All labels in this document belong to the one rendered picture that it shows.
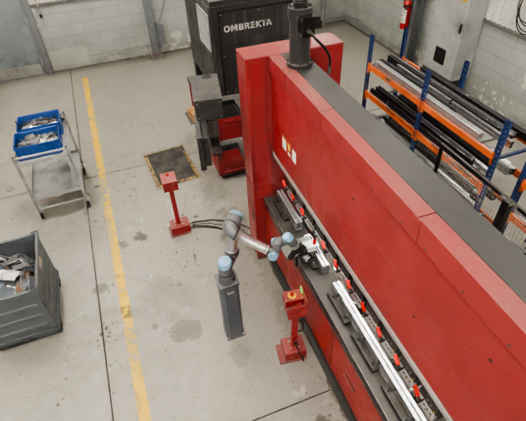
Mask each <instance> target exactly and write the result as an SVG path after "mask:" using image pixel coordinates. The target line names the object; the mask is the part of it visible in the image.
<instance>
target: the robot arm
mask: <svg viewBox="0 0 526 421"><path fill-rule="evenodd" d="M242 220H243V215H242V214H241V213H240V212H239V211H237V210H231V211H230V213H229V214H228V216H227V217H226V219H225V222H224V223H223V226H222V228H223V232H224V233H225V234H226V235H227V243H226V246H225V252H224V254H223V256H221V257H220V258H219V260H218V263H217V266H218V269H219V275H218V282H219V284H221V285H222V286H229V285H232V284H233V283H234V282H235V273H234V272H233V269H232V267H233V265H234V263H235V260H236V258H237V256H238V255H239V253H240V249H239V247H238V246H237V241H239V242H241V243H243V244H245V245H247V246H249V247H251V248H253V249H255V250H257V251H260V252H262V253H264V254H266V255H267V256H268V259H270V261H276V260H277V258H278V256H279V254H280V251H281V248H282V246H286V245H288V246H289V247H290V248H291V249H292V251H291V253H290V254H289V256H288V258H289V260H291V261H292V259H293V258H294V257H295V255H296V254H297V255H298V256H299V257H300V258H301V259H302V260H303V261H307V260H308V259H309V258H310V257H309V256H308V255H309V254H310V253H309V252H308V250H307V247H306V246H305V245H302V243H301V242H298V241H297V240H296V238H295V237H294V236H293V235H292V234H291V233H290V232H286V233H285V234H284V235H283V236H279V237H275V238H272V239H271V245H272V246H269V245H267V244H266V243H264V242H262V241H259V240H257V239H256V238H254V237H252V236H248V235H246V234H245V233H243V232H241V231H240V224H241V221H242Z"/></svg>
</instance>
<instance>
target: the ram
mask: <svg viewBox="0 0 526 421"><path fill-rule="evenodd" d="M271 102H272V134H273V152H274V153H275V155H276V157H277V158H278V160H279V161H280V162H281V164H282V165H283V167H284V168H285V170H286V172H287V173H288V175H289V176H290V177H291V179H292V180H293V182H294V183H295V185H296V187H297V188H298V190H299V191H300V192H301V194H302V195H303V197H304V198H305V200H306V202H307V203H308V205H309V206H310V208H311V209H312V210H313V212H314V213H315V215H316V217H317V218H318V220H319V221H320V223H321V224H322V225H323V227H324V228H325V230H326V232H327V233H328V235H329V236H330V238H331V239H332V240H333V242H334V243H335V245H336V247H337V248H338V250H339V251H340V253H341V254H342V255H343V257H344V258H345V260H346V262H347V263H348V265H349V266H350V268H351V269H352V270H353V272H354V273H355V275H356V276H357V278H358V280H359V281H360V283H361V284H362V285H363V287H364V288H365V290H366V291H367V293H368V295H369V296H370V298H371V299H372V300H373V302H374V303H375V305H376V306H377V308H378V310H379V311H380V313H381V314H382V315H383V317H384V318H385V320H386V321H387V323H388V325H389V326H390V328H391V329H392V330H393V332H394V333H395V334H396V336H397V338H398V339H399V341H400V342H401V344H402V345H403V346H404V348H405V349H406V351H407V353H408V354H409V356H410V357H411V359H412V360H413V361H414V363H415V364H416V366H417V368H418V369H419V371H420V372H421V374H422V375H423V377H424V378H425V379H426V381H427V383H428V384H429V386H430V387H431V389H432V390H433V392H434V393H435V394H436V396H437V398H438V399H439V401H440V402H441V404H442V405H443V407H444V408H445V409H446V411H447V412H448V414H449V416H450V417H451V419H452V420H453V421H526V369H525V368H524V367H523V365H522V364H521V363H520V362H519V361H518V360H517V358H516V357H515V356H514V355H513V354H512V353H511V352H510V351H509V350H508V349H507V347H506V346H505V345H504V344H503V343H502V342H501V340H500V339H499V338H498V337H497V336H496V334H495V333H494V332H493V331H492V330H491V329H490V327H489V326H488V325H487V324H486V323H485V321H484V320H483V319H482V318H481V317H480V316H479V315H478V314H477V313H476V312H475V311H474V309H473V308H472V307H471V306H470V305H469V303H468V302H467V301H466V300H465V299H464V298H463V296H462V295H461V294H460V293H459V292H458V290H457V289H456V288H455V287H454V286H453V284H452V283H451V282H450V281H449V280H448V279H447V278H446V277H445V276H444V275H443V273H442V272H441V271H440V270H439V269H438V268H437V266H436V265H435V264H434V263H433V262H432V260H431V259H430V258H429V257H428V256H427V255H426V253H425V252H424V251H423V250H422V249H421V247H420V246H419V245H418V244H417V243H416V242H415V241H414V240H413V239H412V238H411V237H410V235H409V234H408V233H407V232H406V231H405V229H404V228H403V227H402V226H401V225H400V224H399V222H398V221H397V220H396V219H395V218H394V216H393V215H392V214H391V213H390V212H389V210H388V209H387V208H386V207H385V206H384V205H383V203H381V202H380V201H379V200H378V198H377V197H376V196H375V195H374V194H373V193H372V191H371V190H370V189H369V188H368V187H367V185H366V184H365V183H364V182H363V181H362V179H361V178H360V177H359V176H358V175H357V173H356V172H355V171H354V170H353V169H352V168H351V166H350V165H349V164H348V163H347V162H346V161H345V160H344V159H343V158H342V157H341V155H340V154H339V153H338V152H337V151H336V149H335V148H334V147H333V146H332V145H331V144H330V142H329V141H328V140H327V139H326V138H325V136H324V135H323V134H322V133H321V132H320V131H319V129H318V128H317V127H316V126H315V125H314V124H313V123H312V122H311V121H310V120H309V118H308V117H307V116H306V115H305V114H304V113H303V111H302V110H301V109H300V108H299V107H298V105H297V104H296V103H295V102H294V101H293V100H292V98H291V97H290V96H289V95H288V94H287V92H286V91H285V90H284V89H283V88H282V87H281V86H280V85H279V84H278V83H277V82H276V80H275V79H274V78H273V77H272V76H271ZM282 135H283V136H284V138H285V139H286V151H285V149H284V148H283V147H282ZM288 143H289V145H290V146H291V152H290V151H289V150H288ZM292 149H293V150H294V151H295V152H296V164H295V163H294V162H293V160H292ZM288 151H289V153H290V154H291V157H290V156H289V155H288ZM273 157H274V159H275V160H276V162H277V164H278V165H279V166H280V168H281V169H282V167H281V165H280V164H279V162H278V161H277V159H276V157H275V156H274V155H273ZM282 171H283V172H284V174H285V175H286V177H287V179H288V180H289V181H290V183H291V184H292V182H291V180H290V179H289V177H288V176H287V174H286V172H285V171H284V170H283V169H282ZM292 186H293V188H294V189H295V191H296V193H297V194H298V195H299V196H300V194H299V193H298V191H297V189H296V188H295V186H294V185H293V184H292ZM300 198H301V196H300ZM301 200H302V201H303V203H304V204H305V206H306V208H307V209H308V210H309V211H310V209H309V208H308V206H307V205H306V203H305V201H304V200H303V199H302V198H301ZM310 213H311V211H310ZM311 215H312V216H313V218H314V220H315V221H316V223H317V225H318V226H319V227H320V228H321V226H320V224H319V223H318V221H317V220H316V218H315V217H314V215H313V214H312V213H311ZM321 230H322V232H323V233H324V235H325V236H326V238H327V240H328V241H329V242H330V243H331V241H330V239H329V238H328V236H327V235H326V233H325V232H324V231H323V229H322V228H321ZM331 245H332V247H333V249H334V250H335V252H336V253H337V255H338V256H339V257H340V259H341V261H342V262H343V264H344V265H345V267H346V268H347V270H348V271H349V272H350V274H351V275H352V273H351V271H350V270H349V268H348V267H347V265H346V263H345V262H344V261H343V260H342V258H341V256H340V255H339V253H338V251H337V250H336V248H335V247H334V246H333V244H332V243H331ZM352 277H353V279H354V281H355V282H356V284H357V285H358V286H359V288H360V289H361V291H362V293H363V294H364V296H365V297H366V299H367V300H368V301H369V303H370V304H371V306H372V308H373V310H374V311H375V313H376V314H377V315H378V317H379V318H380V320H381V321H382V323H383V325H384V326H385V328H386V329H387V330H388V332H389V333H390V335H391V336H392V339H393V340H394V342H395V343H396V344H397V346H398V347H399V349H400V350H401V352H402V354H403V355H404V357H405V358H406V360H407V361H408V362H409V364H410V365H411V367H412V369H413V371H414V372H415V374H416V375H417V376H418V378H419V379H420V381H421V382H422V384H423V386H424V387H425V389H426V390H427V391H428V393H429V394H430V396H431V397H432V400H433V401H434V403H435V404H436V405H437V407H438V408H439V410H440V411H441V413H442V414H443V416H444V418H445V419H446V420H447V421H449V419H448V417H447V416H446V414H445V413H444V412H443V410H442V409H441V407H440V406H439V404H438V403H437V401H436V399H435V398H434V397H433V395H432V394H431V392H430V391H429V389H428V388H427V386H426V384H425V383H424V382H423V380H422V379H421V377H420V375H419V374H418V372H417V370H416V369H415V367H413V365H412V363H411V362H410V360H409V359H408V357H407V355H406V354H405V352H404V351H403V350H402V348H401V347H400V345H399V344H398V342H397V340H396V339H395V337H394V336H393V335H392V333H391V332H390V330H389V329H388V327H387V325H386V324H385V322H384V321H383V320H382V318H381V317H380V315H379V313H378V312H377V310H376V308H375V307H374V306H373V305H372V303H371V301H370V300H369V298H368V297H367V295H366V293H365V292H364V291H363V290H362V288H361V286H360V285H359V283H358V282H357V280H356V278H355V277H354V276H353V275H352Z"/></svg>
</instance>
